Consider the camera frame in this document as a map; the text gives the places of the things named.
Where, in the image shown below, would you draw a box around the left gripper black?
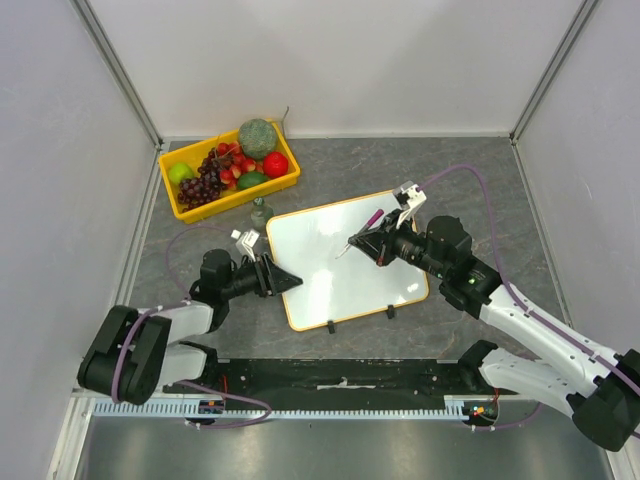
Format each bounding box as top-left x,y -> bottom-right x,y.
221,252 -> 302,299

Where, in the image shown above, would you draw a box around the white marker pen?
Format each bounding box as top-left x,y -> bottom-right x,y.
335,243 -> 352,260

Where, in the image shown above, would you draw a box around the pink marker cap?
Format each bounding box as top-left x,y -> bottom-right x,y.
365,209 -> 384,229

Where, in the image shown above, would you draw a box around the white whiteboard orange frame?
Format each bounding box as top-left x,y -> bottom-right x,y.
266,190 -> 429,332

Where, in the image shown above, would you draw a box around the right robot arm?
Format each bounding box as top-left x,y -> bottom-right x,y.
348,210 -> 639,452

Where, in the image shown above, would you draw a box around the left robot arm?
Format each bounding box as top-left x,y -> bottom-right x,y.
77,249 -> 303,405

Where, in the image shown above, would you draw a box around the small glass bottle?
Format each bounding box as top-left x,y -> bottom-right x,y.
250,197 -> 274,238

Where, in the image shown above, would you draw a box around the green mango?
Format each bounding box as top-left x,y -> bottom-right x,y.
237,171 -> 270,191

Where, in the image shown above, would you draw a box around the red apple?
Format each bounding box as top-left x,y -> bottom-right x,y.
262,151 -> 289,179

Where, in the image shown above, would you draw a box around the purple grape bunch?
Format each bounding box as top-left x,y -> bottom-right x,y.
177,153 -> 225,212

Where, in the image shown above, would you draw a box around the yellow plastic bin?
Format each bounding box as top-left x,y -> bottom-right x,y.
158,119 -> 300,224

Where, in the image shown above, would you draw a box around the green melon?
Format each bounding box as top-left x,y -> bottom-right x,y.
237,118 -> 278,160

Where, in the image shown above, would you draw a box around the green apple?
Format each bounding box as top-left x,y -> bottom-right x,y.
167,162 -> 195,186

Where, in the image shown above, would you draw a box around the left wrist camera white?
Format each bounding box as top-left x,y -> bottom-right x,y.
231,229 -> 260,261

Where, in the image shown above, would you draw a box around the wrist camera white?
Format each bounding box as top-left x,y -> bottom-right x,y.
392,181 -> 427,229
231,229 -> 260,261

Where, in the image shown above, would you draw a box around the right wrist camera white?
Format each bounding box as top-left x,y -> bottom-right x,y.
392,181 -> 427,229

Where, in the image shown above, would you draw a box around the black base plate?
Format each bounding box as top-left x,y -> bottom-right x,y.
194,359 -> 494,411

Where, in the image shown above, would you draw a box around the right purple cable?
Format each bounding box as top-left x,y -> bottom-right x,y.
418,164 -> 640,435

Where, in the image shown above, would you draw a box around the purple cable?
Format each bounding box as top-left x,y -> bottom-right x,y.
109,223 -> 274,431
418,164 -> 640,435

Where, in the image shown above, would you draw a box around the light blue cable duct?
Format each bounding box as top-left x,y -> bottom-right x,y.
92,397 -> 469,421

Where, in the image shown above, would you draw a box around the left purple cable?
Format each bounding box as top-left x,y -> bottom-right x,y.
109,223 -> 274,431

